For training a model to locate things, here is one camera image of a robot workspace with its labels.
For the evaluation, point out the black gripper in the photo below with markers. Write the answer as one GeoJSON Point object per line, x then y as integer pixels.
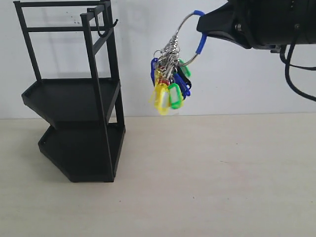
{"type": "Point", "coordinates": [261, 24]}

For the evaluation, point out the bunch of colourful key tags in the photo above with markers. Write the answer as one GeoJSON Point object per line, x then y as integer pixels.
{"type": "Point", "coordinates": [168, 72]}

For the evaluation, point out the black two-tier metal rack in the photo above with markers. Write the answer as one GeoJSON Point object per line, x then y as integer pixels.
{"type": "Point", "coordinates": [85, 115]}

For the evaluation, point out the black metal S-hook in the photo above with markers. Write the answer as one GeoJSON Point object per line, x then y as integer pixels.
{"type": "Point", "coordinates": [107, 28]}

